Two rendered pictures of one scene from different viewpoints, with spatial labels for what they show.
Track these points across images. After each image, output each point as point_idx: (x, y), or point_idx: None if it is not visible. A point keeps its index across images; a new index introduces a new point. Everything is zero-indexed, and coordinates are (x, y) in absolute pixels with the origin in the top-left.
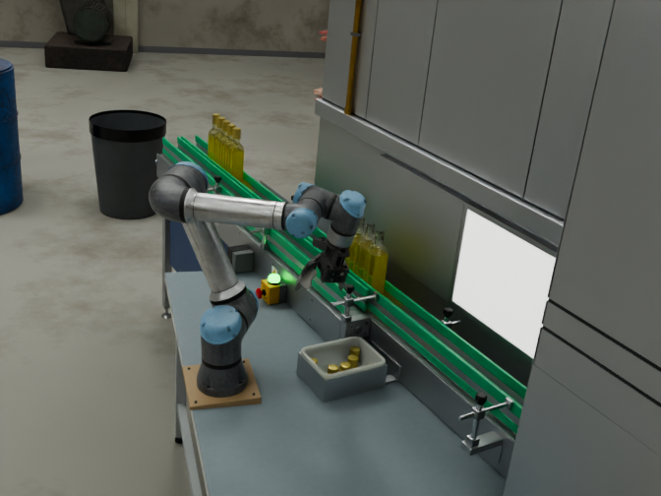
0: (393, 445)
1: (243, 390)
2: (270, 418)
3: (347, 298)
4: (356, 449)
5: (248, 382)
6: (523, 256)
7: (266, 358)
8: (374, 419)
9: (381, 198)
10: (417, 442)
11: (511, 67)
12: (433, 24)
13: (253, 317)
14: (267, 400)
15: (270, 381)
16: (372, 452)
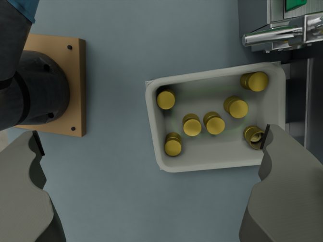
0: (209, 237)
1: (61, 115)
2: (92, 163)
3: (312, 34)
4: (167, 231)
5: (70, 101)
6: None
7: (117, 24)
8: (210, 197)
9: None
10: (237, 241)
11: None
12: None
13: (12, 42)
14: (95, 128)
15: (108, 88)
16: (181, 239)
